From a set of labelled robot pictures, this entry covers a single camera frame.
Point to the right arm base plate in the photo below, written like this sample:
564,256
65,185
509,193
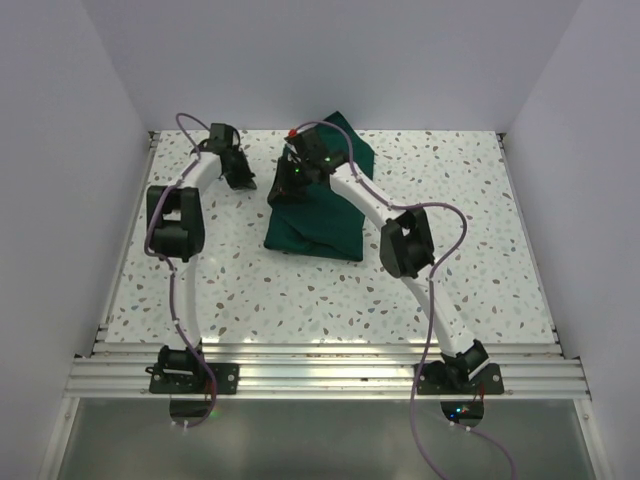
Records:
437,378

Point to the green surgical drape cloth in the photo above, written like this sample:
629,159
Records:
322,225

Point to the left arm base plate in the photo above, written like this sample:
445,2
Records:
180,382

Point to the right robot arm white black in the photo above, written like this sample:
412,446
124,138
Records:
406,247

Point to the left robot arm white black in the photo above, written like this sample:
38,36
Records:
176,234

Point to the aluminium rail frame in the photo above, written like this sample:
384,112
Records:
326,371

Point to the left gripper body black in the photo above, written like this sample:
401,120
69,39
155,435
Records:
238,157

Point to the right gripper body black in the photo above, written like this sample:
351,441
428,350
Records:
304,179

